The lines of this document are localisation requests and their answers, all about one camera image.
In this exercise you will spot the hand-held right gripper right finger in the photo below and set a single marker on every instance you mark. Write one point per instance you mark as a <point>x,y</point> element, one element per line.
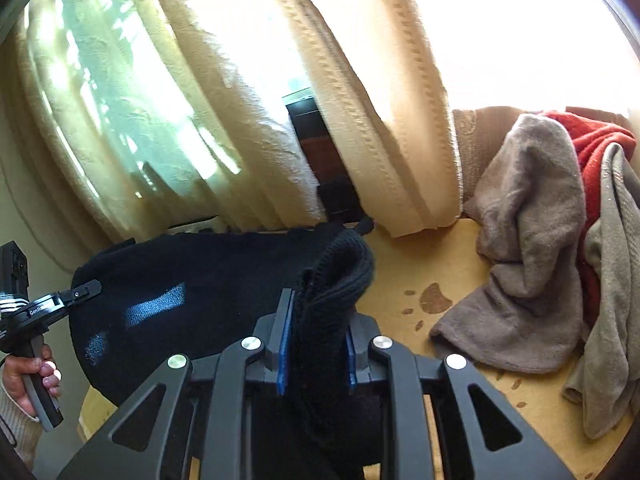
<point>351,360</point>

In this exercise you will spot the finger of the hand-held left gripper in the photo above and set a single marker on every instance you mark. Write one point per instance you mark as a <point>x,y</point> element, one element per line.
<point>80,292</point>

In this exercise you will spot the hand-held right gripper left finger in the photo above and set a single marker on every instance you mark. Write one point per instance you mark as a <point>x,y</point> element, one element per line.
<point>282,350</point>

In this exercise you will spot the black knit sweater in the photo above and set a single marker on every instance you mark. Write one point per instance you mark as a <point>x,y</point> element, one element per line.
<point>200,280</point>

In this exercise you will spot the person's left forearm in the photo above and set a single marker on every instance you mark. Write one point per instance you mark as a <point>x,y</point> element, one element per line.
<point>17,430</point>

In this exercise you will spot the person's left hand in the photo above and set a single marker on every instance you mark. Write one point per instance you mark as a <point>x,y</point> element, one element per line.
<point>17,380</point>

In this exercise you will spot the white power strip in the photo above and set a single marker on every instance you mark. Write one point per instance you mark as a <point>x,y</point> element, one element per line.
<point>195,229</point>

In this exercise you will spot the beige paw print blanket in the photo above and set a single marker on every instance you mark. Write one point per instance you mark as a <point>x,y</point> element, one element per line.
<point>450,250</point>

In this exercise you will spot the grey-brown fleece cloth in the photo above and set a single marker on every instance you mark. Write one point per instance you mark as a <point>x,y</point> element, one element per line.
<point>530,260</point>

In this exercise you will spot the cream embossed curtain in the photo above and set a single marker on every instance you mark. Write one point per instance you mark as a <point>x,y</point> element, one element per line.
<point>150,85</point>

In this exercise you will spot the cream sofa cushions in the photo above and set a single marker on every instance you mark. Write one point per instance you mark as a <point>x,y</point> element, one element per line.
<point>380,110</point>

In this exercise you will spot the olive grey garment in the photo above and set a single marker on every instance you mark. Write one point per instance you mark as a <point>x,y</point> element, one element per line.
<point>615,260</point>

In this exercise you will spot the red knit garment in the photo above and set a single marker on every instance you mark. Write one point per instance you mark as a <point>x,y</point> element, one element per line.
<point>595,135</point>

